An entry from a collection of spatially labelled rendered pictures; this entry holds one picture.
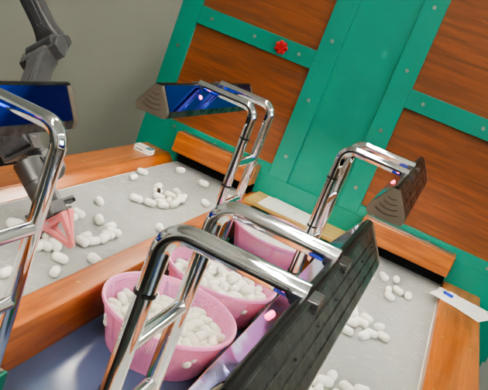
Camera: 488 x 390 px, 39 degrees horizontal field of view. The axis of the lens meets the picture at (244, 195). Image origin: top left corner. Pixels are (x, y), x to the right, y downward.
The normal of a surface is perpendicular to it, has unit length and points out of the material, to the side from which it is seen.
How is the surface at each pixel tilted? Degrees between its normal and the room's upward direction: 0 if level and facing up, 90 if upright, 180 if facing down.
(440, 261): 90
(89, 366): 0
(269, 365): 58
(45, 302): 0
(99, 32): 90
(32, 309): 0
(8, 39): 90
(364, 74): 90
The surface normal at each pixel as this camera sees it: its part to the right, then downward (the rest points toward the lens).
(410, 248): -0.33, 0.15
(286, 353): 0.93, -0.13
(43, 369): 0.35, -0.90
